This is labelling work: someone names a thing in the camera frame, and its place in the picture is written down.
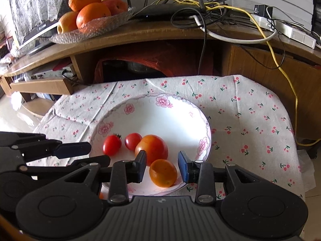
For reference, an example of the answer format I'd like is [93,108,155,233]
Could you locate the red cherry tomato with stem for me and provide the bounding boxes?
[103,134,122,157]

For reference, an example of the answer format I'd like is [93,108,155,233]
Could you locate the small red cherry tomato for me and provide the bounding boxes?
[125,133,142,151]

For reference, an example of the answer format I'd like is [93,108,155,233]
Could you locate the orange tangerine front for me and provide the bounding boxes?
[149,159,177,188]

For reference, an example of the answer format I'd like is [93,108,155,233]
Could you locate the large red-orange tomato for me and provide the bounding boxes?
[135,134,168,166]

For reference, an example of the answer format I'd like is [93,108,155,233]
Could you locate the white floral ceramic plate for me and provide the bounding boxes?
[89,92,213,197]

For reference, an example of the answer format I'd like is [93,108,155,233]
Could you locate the cherry print tablecloth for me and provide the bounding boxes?
[32,75,305,239]

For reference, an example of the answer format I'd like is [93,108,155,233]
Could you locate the red plastic bag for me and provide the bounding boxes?
[93,48,215,83]

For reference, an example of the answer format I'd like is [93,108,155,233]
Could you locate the glass fruit bowl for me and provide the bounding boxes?
[50,7,135,44]

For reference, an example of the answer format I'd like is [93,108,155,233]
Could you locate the wooden TV stand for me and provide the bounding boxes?
[1,21,320,139]

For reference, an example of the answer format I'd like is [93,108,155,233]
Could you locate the yellow apple in bowl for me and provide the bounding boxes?
[57,11,78,34]

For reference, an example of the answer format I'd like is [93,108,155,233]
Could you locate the television with lace cover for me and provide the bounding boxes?
[9,0,70,56]

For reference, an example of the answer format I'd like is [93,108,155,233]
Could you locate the front orange in bowl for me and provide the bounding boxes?
[76,2,111,29]

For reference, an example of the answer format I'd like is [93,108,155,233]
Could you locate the right orange in bowl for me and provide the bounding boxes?
[102,0,128,16]

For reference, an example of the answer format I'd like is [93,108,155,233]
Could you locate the black wifi router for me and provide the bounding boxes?
[123,0,239,22]

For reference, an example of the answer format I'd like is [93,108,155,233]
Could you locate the white power strip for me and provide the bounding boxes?
[251,14,316,49]

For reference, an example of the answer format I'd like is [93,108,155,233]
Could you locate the black power adapter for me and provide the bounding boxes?
[254,4,273,18]

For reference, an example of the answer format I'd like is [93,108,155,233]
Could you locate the white thick cable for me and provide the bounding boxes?
[191,15,278,45]

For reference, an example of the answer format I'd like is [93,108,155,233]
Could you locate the yellow cable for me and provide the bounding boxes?
[156,0,321,148]

